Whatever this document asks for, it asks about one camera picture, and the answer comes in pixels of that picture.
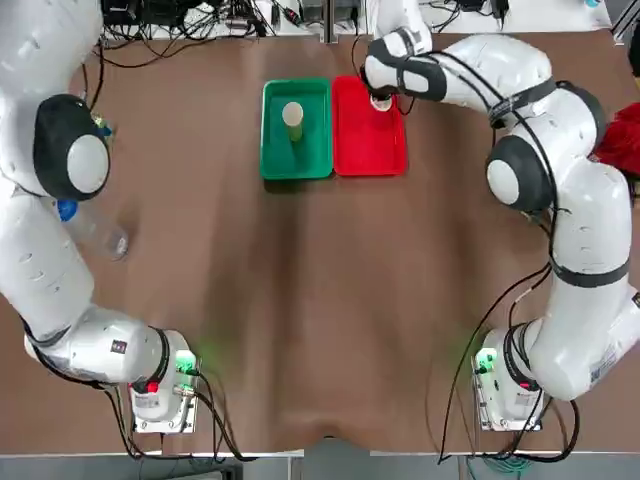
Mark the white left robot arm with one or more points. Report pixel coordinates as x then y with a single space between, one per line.
45 260

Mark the red plastic tray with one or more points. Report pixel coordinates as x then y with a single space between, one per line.
367 145

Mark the green plastic tray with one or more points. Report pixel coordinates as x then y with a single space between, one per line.
300 160

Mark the red paper cup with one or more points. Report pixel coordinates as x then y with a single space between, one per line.
382 104

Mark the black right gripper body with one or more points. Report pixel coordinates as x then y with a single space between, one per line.
383 93

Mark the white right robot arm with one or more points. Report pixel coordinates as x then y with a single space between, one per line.
585 260

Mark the clear bottle blue cap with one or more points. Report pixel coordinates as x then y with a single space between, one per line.
100 235

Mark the silver metal post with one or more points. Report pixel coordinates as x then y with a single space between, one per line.
329 20

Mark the small green blue object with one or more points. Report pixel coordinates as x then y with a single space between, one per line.
102 126

